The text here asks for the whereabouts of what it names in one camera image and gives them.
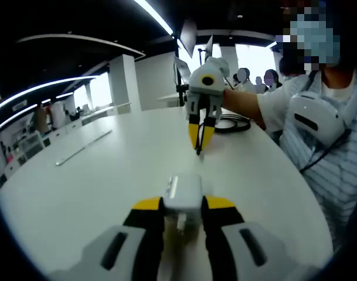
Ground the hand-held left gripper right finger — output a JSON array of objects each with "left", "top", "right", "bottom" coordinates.
[{"left": 201, "top": 195, "right": 319, "bottom": 281}]

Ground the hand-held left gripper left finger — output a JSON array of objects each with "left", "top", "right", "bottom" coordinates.
[{"left": 49, "top": 196, "right": 166, "bottom": 281}]

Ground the black Type-C cable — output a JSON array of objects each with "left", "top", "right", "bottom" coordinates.
[{"left": 195, "top": 112, "right": 251, "bottom": 156}]

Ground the white charger adapter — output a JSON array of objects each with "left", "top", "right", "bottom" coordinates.
[{"left": 163, "top": 174, "right": 203, "bottom": 232}]

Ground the person's right hand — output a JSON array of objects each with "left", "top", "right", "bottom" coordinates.
[{"left": 210, "top": 57, "right": 231, "bottom": 80}]

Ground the person's left hand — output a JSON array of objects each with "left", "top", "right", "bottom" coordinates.
[{"left": 163, "top": 224, "right": 207, "bottom": 281}]

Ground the light flat panel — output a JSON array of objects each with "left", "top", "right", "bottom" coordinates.
[{"left": 174, "top": 56, "right": 192, "bottom": 83}]

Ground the dark flat panel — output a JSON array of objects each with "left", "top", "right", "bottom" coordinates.
[{"left": 179, "top": 19, "right": 198, "bottom": 59}]

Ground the long curved ceiling light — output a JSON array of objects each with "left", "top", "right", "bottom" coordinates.
[{"left": 134, "top": 0, "right": 175, "bottom": 35}]

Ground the white worn chest device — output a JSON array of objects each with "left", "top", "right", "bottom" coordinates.
[{"left": 289, "top": 91, "right": 348, "bottom": 147}]

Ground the thin metal strip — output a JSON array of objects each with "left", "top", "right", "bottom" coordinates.
[{"left": 55, "top": 129, "right": 113, "bottom": 167}]

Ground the person in striped shirt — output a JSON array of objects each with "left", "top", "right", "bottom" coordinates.
[{"left": 257, "top": 70, "right": 357, "bottom": 252}]

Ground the white mesh office chair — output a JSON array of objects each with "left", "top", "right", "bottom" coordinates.
[{"left": 19, "top": 131, "right": 46, "bottom": 160}]

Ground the thin ceiling light strip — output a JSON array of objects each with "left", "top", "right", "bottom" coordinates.
[{"left": 0, "top": 75, "right": 101, "bottom": 114}]

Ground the short ceiling light strip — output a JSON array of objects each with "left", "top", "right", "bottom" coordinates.
[{"left": 0, "top": 104, "right": 38, "bottom": 132}]

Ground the black device cable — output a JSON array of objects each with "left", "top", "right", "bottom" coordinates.
[{"left": 298, "top": 128, "right": 353, "bottom": 173}]

